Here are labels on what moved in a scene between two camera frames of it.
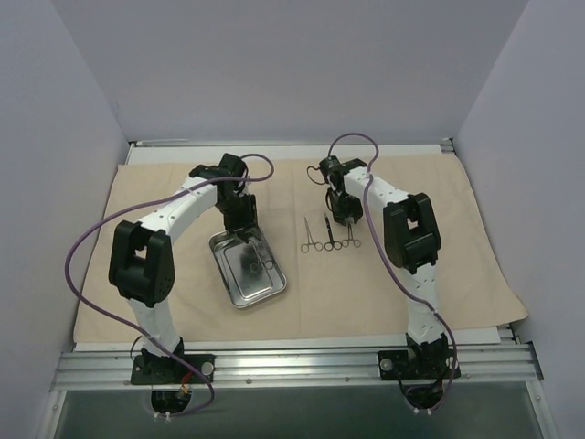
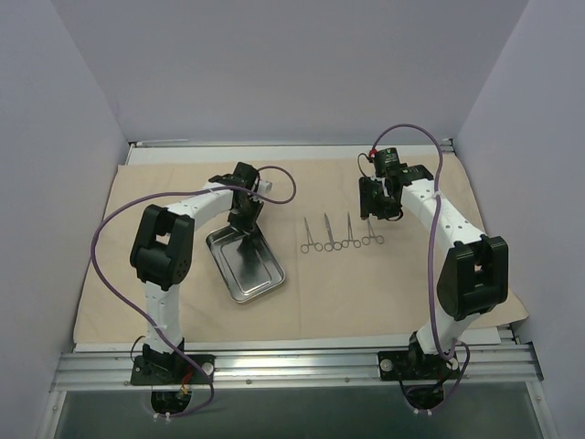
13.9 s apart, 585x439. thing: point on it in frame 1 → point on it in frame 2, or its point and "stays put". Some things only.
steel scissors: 332,244 stays put
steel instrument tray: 249,272 stays put
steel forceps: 316,244 stays put
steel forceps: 345,242 stays put
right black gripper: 347,218 → 370,196
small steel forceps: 268,264 → 366,240
